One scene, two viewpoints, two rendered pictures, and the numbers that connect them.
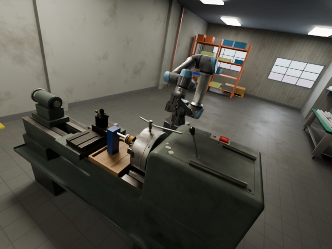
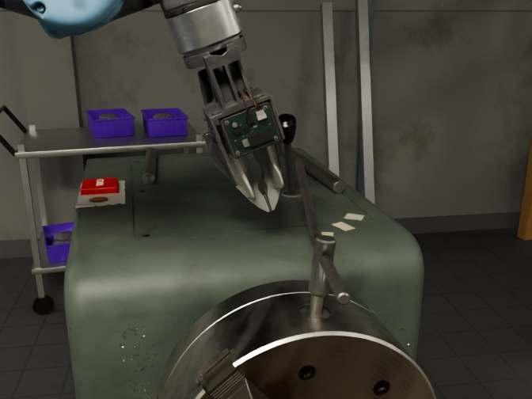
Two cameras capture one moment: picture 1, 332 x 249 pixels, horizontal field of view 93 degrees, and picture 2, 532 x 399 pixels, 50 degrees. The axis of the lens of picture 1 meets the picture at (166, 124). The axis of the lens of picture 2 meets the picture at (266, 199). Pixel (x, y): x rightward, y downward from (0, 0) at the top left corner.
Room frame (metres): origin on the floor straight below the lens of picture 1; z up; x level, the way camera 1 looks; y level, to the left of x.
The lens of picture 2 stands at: (1.28, 0.51, 1.55)
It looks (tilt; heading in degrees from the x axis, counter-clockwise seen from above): 18 degrees down; 234
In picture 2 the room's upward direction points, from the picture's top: straight up
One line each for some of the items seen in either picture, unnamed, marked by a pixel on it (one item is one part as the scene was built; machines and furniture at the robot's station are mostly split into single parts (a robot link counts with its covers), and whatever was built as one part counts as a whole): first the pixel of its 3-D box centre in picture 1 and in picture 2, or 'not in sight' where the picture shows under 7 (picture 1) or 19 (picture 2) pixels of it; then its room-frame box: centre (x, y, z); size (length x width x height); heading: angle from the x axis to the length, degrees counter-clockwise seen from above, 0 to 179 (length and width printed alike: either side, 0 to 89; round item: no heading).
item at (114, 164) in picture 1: (119, 154); not in sight; (1.03, 0.34, 0.89); 0.36 x 0.30 x 0.04; 157
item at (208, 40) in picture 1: (215, 65); not in sight; (8.26, -1.78, 1.20); 2.59 x 0.70 x 2.39; 63
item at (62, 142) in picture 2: not in sight; (109, 199); (0.20, -2.50, 0.52); 1.11 x 0.66 x 1.05; 155
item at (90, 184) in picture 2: (223, 140); (100, 188); (0.96, -0.42, 1.26); 0.06 x 0.06 x 0.02; 67
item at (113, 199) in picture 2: (219, 142); (103, 208); (0.97, -0.39, 1.23); 0.13 x 0.08 x 0.06; 67
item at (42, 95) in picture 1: (49, 106); not in sight; (1.39, 1.19, 1.01); 0.30 x 0.20 x 0.29; 67
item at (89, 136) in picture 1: (96, 134); not in sight; (1.15, 0.60, 0.95); 0.43 x 0.18 x 0.04; 157
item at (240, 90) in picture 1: (233, 89); not in sight; (8.67, -3.21, 0.19); 1.14 x 0.81 x 0.39; 63
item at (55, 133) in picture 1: (111, 160); not in sight; (1.06, 0.41, 0.77); 2.10 x 0.34 x 0.18; 67
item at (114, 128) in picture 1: (113, 140); not in sight; (1.06, 0.40, 1.00); 0.08 x 0.06 x 0.23; 157
